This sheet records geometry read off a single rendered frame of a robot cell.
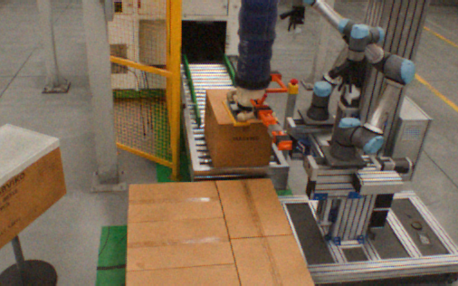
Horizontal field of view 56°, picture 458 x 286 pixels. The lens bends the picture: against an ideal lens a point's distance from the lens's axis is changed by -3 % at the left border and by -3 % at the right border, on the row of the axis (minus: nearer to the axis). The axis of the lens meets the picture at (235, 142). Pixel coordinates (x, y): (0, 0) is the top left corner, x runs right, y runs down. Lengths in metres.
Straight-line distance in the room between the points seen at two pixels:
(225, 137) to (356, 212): 1.04
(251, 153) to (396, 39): 1.28
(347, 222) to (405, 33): 1.35
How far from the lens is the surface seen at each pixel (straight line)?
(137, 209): 2.91
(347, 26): 2.22
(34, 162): 2.67
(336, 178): 2.68
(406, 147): 2.96
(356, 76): 2.13
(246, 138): 3.12
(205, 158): 3.38
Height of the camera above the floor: 2.37
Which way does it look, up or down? 30 degrees down
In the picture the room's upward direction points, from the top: 5 degrees clockwise
